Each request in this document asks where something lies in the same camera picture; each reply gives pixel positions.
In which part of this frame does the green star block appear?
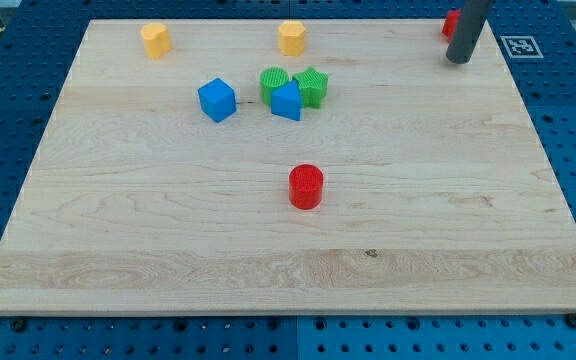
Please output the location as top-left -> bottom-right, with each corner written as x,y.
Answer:
293,67 -> 328,109

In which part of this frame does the grey cylindrical robot arm rod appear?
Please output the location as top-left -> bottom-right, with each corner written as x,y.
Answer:
446,0 -> 493,65

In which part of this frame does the red cylinder block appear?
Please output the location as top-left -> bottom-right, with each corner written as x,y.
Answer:
289,164 -> 324,210

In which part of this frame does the green cylinder block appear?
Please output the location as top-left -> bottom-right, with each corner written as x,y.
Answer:
259,67 -> 289,106

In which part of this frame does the red block behind rod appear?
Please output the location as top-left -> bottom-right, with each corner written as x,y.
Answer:
441,9 -> 461,41

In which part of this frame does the white fiducial marker tag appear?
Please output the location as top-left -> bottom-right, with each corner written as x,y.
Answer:
501,35 -> 543,59

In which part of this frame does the light wooden board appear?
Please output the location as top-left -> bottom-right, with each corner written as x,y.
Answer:
0,19 -> 576,317

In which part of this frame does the yellow hexagon block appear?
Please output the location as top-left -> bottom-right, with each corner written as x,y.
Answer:
277,20 -> 307,56

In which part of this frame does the blue cube block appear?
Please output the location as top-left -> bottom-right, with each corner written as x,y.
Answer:
198,78 -> 237,122

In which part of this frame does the yellow heart block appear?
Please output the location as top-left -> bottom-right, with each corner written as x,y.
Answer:
140,23 -> 172,60

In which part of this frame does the blue triangle block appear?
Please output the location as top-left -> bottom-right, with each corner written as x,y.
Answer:
271,80 -> 302,121

